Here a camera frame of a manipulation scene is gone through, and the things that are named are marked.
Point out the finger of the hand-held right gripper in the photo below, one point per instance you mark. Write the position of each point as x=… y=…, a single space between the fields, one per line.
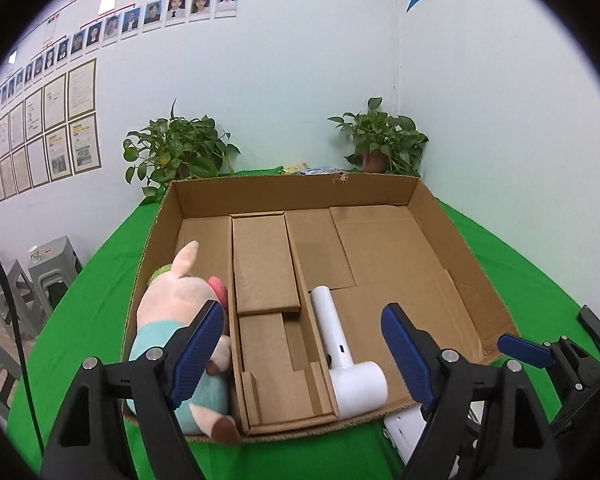
x=525 y=349
x=595 y=325

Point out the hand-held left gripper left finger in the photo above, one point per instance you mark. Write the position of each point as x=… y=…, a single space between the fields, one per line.
x=195 y=355

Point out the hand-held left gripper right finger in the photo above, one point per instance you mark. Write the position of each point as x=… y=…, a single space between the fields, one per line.
x=407 y=355

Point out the pink plush pig toy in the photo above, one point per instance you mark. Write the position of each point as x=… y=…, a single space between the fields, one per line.
x=180 y=300

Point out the white hair dryer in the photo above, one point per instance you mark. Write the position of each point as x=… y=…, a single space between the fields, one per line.
x=355 y=385

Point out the large shallow cardboard box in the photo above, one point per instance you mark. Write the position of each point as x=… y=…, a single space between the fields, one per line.
x=405 y=260

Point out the small cardboard box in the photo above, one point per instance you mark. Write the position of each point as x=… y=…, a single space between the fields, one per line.
x=265 y=260

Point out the white flat plastic device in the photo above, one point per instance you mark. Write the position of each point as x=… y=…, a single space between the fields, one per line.
x=405 y=430

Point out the white paper cup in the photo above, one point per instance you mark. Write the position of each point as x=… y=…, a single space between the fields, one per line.
x=33 y=254

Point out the blue white packet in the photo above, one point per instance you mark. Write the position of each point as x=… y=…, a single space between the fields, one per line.
x=325 y=171

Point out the bushy potted green plant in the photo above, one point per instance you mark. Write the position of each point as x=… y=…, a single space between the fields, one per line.
x=180 y=145

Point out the yellow packet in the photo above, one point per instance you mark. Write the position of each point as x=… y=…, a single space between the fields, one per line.
x=295 y=167

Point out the potted green plant brown pot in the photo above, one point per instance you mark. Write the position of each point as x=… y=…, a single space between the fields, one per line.
x=380 y=135

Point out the row of portrait photos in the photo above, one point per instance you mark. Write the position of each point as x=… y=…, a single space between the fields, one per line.
x=200 y=2

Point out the wall of framed certificates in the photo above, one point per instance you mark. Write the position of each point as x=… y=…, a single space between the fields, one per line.
x=82 y=90

